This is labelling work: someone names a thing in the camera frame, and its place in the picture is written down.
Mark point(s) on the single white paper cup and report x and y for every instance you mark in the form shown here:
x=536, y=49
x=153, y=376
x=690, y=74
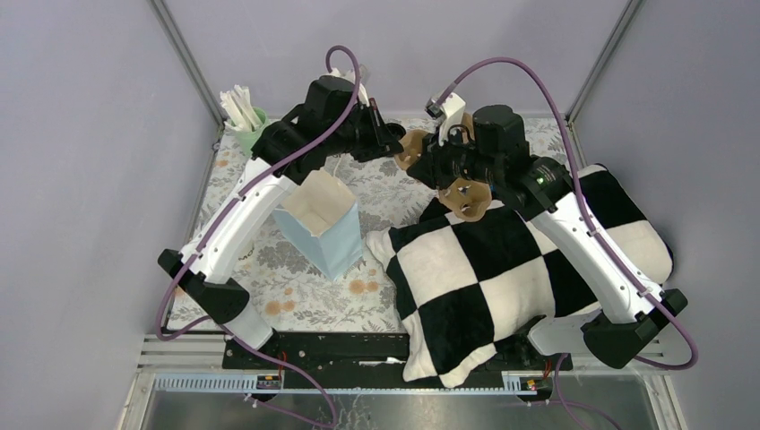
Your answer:
x=247, y=254

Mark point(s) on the black white checkered pillow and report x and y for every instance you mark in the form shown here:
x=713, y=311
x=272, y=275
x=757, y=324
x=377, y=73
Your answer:
x=462, y=287

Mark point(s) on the floral patterned table mat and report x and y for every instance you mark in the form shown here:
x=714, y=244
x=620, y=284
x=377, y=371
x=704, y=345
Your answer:
x=291, y=293

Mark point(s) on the single cardboard cup carrier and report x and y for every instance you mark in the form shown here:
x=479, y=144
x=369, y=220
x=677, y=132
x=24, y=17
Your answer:
x=422, y=160

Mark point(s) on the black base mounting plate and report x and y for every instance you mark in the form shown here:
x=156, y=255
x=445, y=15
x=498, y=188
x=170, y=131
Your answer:
x=365, y=360

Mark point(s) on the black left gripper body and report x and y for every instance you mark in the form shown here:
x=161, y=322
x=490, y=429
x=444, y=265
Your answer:
x=354, y=136

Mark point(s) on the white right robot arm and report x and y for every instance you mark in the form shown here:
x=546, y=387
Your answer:
x=566, y=257

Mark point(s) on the light blue paper bag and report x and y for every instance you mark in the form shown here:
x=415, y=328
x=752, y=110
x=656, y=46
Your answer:
x=320, y=218

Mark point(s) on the green cup with straws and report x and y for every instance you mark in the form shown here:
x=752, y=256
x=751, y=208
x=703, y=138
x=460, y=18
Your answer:
x=245, y=122

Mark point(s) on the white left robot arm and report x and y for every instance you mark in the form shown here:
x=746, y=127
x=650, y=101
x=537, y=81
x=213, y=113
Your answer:
x=336, y=117

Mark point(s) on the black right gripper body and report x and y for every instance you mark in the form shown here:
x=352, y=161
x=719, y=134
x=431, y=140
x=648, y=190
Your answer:
x=450, y=159

